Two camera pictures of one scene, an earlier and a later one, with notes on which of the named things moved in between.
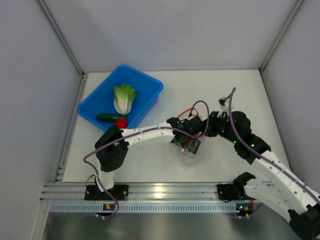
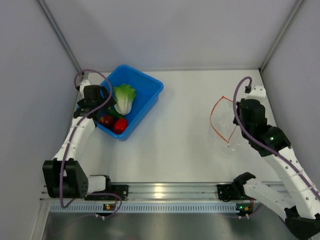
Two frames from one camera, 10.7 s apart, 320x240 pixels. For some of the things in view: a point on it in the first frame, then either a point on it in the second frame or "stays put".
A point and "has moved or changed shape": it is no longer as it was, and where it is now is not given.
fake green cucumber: (109, 117) -> (116, 115)
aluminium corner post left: (65, 42) stays put
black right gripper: (213, 119) -> (238, 107)
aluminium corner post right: (299, 5) stays put
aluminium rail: (204, 191) stays put
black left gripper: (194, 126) -> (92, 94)
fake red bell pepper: (122, 122) stays put
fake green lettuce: (124, 95) stays put
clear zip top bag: (189, 157) has moved or changed shape
